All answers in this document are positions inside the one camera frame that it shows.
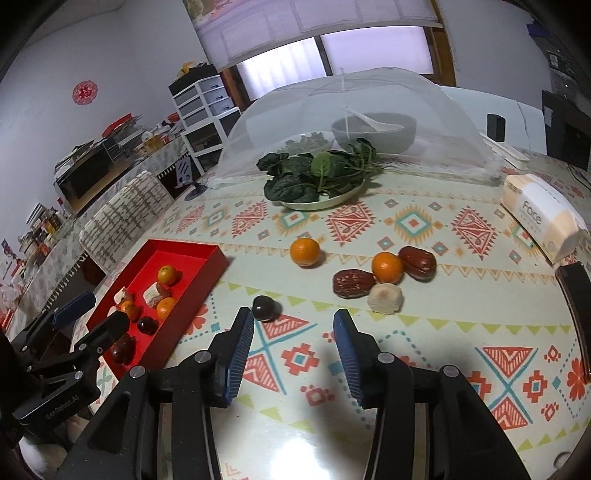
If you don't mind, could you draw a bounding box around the dark plum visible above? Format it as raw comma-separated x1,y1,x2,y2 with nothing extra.
252,295,277,322

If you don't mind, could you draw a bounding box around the wrinkled red date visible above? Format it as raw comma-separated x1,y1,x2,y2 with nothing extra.
332,269,376,299

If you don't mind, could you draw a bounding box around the glossy red jujube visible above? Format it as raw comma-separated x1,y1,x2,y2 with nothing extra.
398,246,437,282

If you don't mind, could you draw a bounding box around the small orange mandarin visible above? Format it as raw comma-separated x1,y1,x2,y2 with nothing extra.
290,238,322,268

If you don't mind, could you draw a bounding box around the large white cake piece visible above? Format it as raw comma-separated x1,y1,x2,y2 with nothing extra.
142,282,169,308

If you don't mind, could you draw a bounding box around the large orange mandarin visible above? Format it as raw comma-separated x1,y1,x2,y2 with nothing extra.
155,297,176,321

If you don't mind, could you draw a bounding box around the red tray box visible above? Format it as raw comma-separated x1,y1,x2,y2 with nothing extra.
86,239,229,379

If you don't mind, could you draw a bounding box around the patterned chair back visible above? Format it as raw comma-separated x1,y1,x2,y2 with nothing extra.
79,171,173,274

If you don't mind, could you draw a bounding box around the patterned tablecloth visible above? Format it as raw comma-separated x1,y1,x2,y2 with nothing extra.
147,172,590,479

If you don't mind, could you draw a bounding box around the microwave oven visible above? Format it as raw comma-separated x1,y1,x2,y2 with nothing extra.
54,142,126,215

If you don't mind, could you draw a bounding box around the small fan stand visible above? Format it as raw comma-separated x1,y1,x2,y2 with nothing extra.
175,155,207,201

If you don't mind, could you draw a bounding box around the plate of spinach leaves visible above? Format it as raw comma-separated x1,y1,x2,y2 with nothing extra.
256,138,382,211

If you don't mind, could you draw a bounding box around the plate of green food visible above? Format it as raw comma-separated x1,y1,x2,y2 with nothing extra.
277,131,335,155

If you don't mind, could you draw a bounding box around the grey bowl under cover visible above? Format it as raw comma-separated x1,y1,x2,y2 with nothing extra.
332,112,417,154

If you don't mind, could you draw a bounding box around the black smartphone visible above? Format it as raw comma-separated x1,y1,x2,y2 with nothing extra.
555,261,591,383

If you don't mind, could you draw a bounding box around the Face tissue pack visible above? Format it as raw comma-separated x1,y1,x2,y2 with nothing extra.
501,174,589,264

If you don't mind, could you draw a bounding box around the white mesh food cover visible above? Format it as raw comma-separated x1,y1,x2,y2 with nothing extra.
206,68,502,188

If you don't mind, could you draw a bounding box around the white drawer unit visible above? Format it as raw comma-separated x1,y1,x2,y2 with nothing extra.
168,62,242,175

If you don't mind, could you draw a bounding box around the white remote box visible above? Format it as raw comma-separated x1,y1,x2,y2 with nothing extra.
480,132,530,171

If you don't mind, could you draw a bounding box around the black box on cabinet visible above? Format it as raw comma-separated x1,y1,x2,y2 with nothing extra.
486,113,506,143

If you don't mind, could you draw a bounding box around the water bottle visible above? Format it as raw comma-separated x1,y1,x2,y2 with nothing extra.
546,42,578,101

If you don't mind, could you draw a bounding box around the red paper wall decoration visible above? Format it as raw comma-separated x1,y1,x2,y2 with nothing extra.
71,80,98,106

